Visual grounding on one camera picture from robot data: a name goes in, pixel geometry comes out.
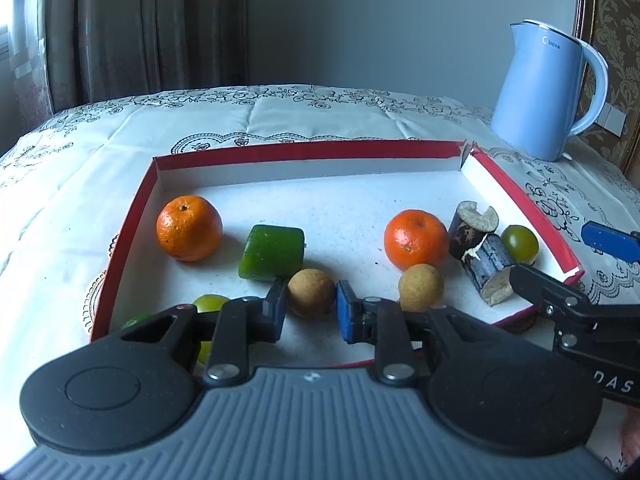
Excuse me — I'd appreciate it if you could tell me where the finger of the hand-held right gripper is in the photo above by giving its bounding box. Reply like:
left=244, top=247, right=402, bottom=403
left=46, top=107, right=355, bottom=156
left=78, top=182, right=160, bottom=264
left=507, top=264, right=601, bottom=331
left=581, top=221, right=640, bottom=261

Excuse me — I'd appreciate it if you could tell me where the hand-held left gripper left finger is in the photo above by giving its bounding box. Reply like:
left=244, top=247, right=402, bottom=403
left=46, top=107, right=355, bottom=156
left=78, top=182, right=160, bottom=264
left=119, top=279, right=289, bottom=389

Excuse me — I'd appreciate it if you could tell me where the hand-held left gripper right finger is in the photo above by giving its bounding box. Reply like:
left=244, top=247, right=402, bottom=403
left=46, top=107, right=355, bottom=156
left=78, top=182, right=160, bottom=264
left=335, top=279, right=507, bottom=388

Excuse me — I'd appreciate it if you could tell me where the brown longan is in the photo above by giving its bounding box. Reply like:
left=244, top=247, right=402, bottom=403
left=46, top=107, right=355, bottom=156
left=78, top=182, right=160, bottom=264
left=287, top=268, right=336, bottom=318
left=398, top=263, right=445, bottom=313

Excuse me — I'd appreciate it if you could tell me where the green plum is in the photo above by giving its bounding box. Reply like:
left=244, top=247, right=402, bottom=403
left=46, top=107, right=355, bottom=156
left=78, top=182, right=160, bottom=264
left=192, top=294, right=232, bottom=366
left=501, top=225, right=540, bottom=265

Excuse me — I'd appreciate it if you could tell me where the orange mandarin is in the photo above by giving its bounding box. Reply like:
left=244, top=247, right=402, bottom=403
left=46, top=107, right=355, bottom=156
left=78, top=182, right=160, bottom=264
left=156, top=195, right=224, bottom=262
left=383, top=209, right=450, bottom=272

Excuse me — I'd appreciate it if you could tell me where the red cardboard box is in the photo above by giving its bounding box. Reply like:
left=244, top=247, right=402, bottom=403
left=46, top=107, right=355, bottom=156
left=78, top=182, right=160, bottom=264
left=89, top=140, right=585, bottom=368

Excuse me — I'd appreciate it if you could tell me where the light blue electric kettle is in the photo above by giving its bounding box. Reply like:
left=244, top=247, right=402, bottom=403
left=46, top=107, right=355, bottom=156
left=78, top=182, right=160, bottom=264
left=490, top=20, right=610, bottom=162

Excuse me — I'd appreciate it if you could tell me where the gold framed damask panel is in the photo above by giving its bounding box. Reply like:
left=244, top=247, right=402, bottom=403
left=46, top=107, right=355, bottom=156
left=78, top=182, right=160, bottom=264
left=575, top=0, right=640, bottom=171

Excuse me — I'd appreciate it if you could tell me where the brown curtain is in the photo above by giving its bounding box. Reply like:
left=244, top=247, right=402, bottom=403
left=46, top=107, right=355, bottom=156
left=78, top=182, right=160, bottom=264
left=42, top=0, right=248, bottom=106

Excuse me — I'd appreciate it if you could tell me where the sheer white curtain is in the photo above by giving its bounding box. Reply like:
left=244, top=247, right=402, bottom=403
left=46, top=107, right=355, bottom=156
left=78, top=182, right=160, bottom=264
left=7, top=0, right=56, bottom=121

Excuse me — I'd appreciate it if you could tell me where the window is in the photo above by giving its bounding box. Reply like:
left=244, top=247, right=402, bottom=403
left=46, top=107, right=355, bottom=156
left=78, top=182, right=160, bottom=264
left=0, top=0, right=18, bottom=61

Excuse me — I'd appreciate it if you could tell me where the white wall switch panel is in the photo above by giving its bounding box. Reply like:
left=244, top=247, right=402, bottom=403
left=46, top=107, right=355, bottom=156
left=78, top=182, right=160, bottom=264
left=602, top=101, right=627, bottom=137

